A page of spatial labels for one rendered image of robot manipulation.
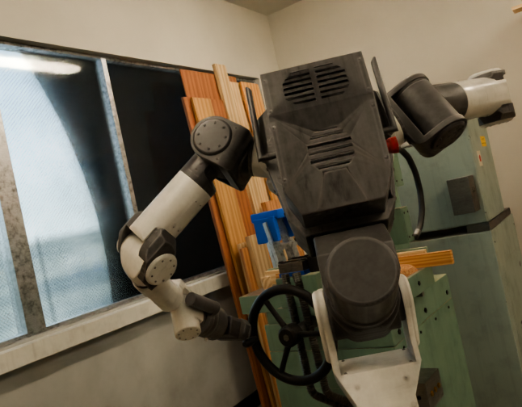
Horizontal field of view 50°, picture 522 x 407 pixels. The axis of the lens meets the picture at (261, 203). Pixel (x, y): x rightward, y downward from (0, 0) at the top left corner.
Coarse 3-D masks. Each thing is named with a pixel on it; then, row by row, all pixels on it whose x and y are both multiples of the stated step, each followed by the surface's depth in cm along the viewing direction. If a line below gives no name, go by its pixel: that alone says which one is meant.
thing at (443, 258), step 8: (408, 256) 170; (416, 256) 169; (424, 256) 167; (432, 256) 166; (440, 256) 165; (448, 256) 163; (400, 264) 172; (408, 264) 171; (416, 264) 169; (424, 264) 168; (432, 264) 166; (440, 264) 165; (448, 264) 164
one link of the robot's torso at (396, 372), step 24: (408, 288) 100; (408, 312) 100; (408, 336) 103; (336, 360) 102; (360, 360) 107; (384, 360) 104; (408, 360) 101; (360, 384) 99; (384, 384) 99; (408, 384) 98
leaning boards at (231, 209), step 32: (192, 96) 341; (224, 96) 362; (256, 96) 394; (192, 128) 328; (224, 192) 333; (256, 192) 364; (224, 224) 328; (224, 256) 324; (256, 256) 323; (256, 288) 321; (256, 384) 322
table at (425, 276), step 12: (408, 276) 158; (420, 276) 163; (432, 276) 171; (420, 288) 161; (240, 300) 189; (252, 300) 186; (276, 300) 181; (264, 312) 184; (288, 312) 167; (300, 312) 165; (312, 312) 162
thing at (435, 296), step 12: (444, 276) 204; (432, 288) 192; (444, 288) 202; (420, 300) 181; (432, 300) 190; (444, 300) 199; (420, 312) 179; (432, 312) 188; (276, 324) 182; (276, 336) 182; (396, 336) 162; (276, 348) 183; (348, 348) 168
